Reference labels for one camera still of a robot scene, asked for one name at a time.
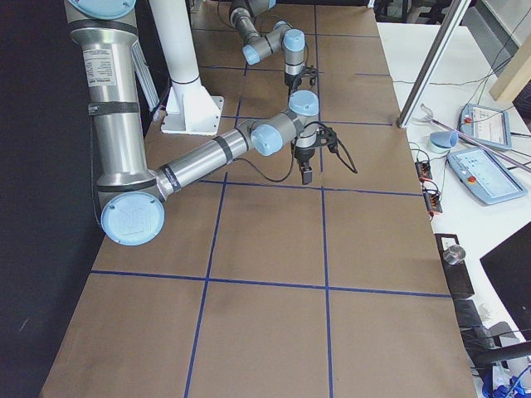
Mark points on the orange black electronics board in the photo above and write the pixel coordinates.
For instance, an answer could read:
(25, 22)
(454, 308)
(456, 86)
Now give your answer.
(423, 170)

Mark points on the mint green tape roll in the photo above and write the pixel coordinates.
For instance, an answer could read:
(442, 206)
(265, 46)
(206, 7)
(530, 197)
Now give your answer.
(436, 147)

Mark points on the blue teach pendant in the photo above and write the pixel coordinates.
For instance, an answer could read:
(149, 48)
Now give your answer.
(485, 176)
(487, 125)

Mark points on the white camera pillar with base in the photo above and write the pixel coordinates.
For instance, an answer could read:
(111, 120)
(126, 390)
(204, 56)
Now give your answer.
(190, 108)

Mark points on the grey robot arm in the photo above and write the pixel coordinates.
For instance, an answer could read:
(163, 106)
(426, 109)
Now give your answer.
(130, 194)
(282, 38)

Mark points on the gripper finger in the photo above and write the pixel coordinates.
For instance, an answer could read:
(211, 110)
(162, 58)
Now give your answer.
(308, 174)
(304, 174)

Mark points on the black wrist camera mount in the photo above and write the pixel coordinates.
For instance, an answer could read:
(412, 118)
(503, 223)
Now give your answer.
(311, 74)
(326, 137)

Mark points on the black box under cup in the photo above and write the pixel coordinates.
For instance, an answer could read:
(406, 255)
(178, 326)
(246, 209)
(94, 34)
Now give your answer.
(457, 277)

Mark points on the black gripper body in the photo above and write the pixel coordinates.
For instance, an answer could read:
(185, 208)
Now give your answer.
(292, 82)
(303, 155)

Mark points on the light blue cup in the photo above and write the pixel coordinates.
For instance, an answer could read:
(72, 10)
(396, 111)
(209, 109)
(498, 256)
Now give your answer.
(449, 138)

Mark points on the far blue teach pendant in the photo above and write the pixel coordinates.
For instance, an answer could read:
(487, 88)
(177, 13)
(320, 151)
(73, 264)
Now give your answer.
(487, 125)

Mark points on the small metal cup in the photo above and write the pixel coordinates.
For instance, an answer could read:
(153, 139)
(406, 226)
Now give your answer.
(453, 254)

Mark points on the near blue teach pendant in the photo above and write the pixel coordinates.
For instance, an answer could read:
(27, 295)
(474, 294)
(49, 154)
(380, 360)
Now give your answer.
(485, 176)

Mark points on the aluminium frame post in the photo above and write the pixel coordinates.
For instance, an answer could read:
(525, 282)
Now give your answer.
(434, 55)

